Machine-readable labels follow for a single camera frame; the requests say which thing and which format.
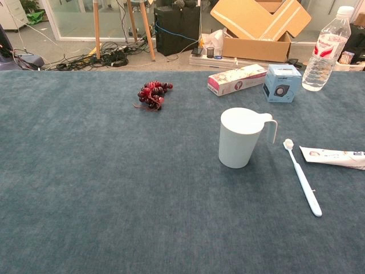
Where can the light blue toothbrush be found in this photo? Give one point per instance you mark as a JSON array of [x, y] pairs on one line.
[[302, 178]]

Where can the white toothpaste tube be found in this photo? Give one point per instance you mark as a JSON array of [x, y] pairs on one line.
[[328, 157]]

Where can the black mesh pen cup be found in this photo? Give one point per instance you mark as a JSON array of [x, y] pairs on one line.
[[210, 52]]

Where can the red grape bunch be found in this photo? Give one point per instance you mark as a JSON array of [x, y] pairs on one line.
[[151, 92]]

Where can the pink floral carton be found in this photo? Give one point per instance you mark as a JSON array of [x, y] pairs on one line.
[[233, 81]]

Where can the blue table carpet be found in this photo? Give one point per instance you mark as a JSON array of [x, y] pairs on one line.
[[114, 185]]

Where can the black smartphone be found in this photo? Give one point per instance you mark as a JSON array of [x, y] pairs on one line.
[[197, 51]]

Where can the white plastic bag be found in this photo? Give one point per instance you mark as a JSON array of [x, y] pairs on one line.
[[212, 38]]

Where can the black computer tower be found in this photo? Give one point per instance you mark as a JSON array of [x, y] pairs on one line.
[[176, 31]]

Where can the blue speaker box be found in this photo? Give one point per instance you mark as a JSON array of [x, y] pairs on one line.
[[280, 85]]

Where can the wooden stool leg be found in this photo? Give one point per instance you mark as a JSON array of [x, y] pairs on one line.
[[146, 28], [97, 28], [132, 23]]

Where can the open cardboard box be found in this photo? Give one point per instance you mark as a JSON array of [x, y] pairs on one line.
[[256, 48]]

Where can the clear water bottle red label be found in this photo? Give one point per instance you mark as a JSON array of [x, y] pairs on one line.
[[322, 57]]

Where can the dark blue padded seat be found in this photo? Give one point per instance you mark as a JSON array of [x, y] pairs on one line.
[[31, 60]]

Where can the white plastic basket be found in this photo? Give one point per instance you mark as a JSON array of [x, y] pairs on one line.
[[350, 68]]

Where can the small printed carton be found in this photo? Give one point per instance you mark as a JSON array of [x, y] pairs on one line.
[[347, 57]]

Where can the green bag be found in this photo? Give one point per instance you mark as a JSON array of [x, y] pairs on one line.
[[35, 17]]

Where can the green potted plant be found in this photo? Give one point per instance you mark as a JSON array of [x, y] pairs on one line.
[[28, 5]]

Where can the white cabinet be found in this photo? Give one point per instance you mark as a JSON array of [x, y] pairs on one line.
[[11, 14]]

